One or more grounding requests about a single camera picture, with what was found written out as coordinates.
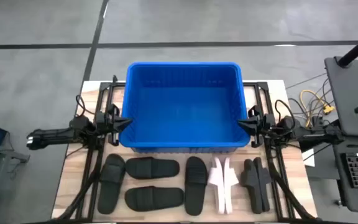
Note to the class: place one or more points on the blue plastic bin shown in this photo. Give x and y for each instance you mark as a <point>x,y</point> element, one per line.
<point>182,109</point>

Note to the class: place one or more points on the white paper sheet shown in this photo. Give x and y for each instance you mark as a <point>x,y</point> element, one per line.
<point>310,157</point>

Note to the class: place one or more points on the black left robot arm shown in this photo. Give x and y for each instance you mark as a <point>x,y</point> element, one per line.
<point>54,137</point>

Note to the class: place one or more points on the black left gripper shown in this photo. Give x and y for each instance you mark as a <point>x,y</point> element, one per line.
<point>109,124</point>

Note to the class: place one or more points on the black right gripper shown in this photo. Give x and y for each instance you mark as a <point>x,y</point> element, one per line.
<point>264,124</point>

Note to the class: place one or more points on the black slide sandal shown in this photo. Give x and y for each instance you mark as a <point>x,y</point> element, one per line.
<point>154,198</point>
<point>152,168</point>
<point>110,183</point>
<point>196,186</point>

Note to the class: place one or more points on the black metal table frame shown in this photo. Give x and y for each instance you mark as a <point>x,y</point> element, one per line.
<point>100,93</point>

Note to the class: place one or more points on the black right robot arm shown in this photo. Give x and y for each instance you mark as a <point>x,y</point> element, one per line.
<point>315,135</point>

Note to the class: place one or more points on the dark grey side desk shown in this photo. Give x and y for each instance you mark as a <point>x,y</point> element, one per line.
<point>346,93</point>

